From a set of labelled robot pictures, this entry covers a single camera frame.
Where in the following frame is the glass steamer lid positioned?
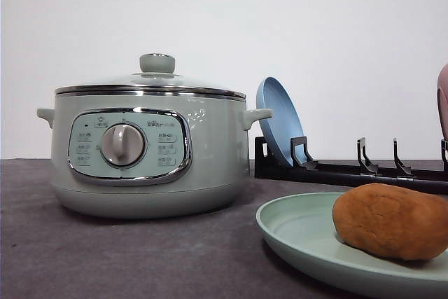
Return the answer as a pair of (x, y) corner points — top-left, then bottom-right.
(55, 53), (246, 100)

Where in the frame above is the green plate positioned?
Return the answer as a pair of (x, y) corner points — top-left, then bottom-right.
(256, 192), (448, 290)

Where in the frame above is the brown potato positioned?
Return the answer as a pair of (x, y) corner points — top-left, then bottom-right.
(332, 183), (448, 260)

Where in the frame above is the blue plate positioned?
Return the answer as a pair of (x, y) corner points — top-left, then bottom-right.
(256, 76), (305, 166)

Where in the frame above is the green electric steamer pot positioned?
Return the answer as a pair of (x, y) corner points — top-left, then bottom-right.
(36, 92), (272, 218)

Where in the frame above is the pink plate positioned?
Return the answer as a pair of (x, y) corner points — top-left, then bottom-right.
(437, 63), (448, 140)

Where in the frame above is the black dish rack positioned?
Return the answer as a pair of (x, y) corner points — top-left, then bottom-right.
(254, 137), (448, 193)

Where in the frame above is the grey table cloth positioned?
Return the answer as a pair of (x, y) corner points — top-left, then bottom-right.
(0, 158), (376, 299)

